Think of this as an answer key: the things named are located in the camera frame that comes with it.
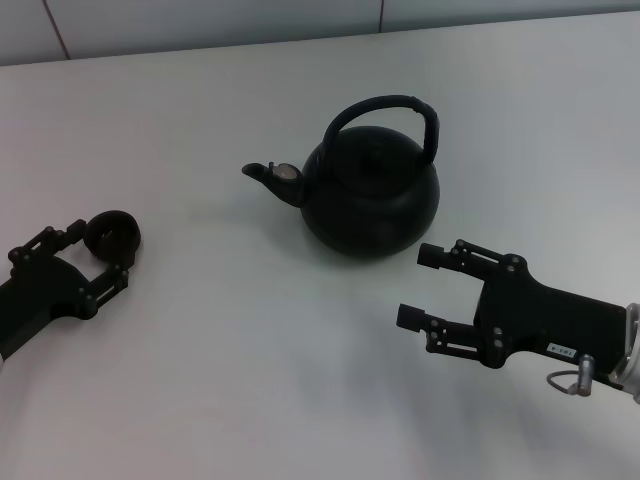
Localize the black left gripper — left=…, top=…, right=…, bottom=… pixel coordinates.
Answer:
left=0, top=218, right=137, bottom=362

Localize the small dark teacup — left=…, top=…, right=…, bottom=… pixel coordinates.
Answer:
left=83, top=209, right=142, bottom=266

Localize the black round teapot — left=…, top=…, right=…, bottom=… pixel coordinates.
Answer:
left=241, top=93, right=442, bottom=259

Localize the grey cable with metal plug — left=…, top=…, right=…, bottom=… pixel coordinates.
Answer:
left=546, top=353, right=597, bottom=398

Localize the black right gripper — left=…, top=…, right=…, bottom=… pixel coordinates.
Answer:
left=395, top=239, right=629, bottom=376

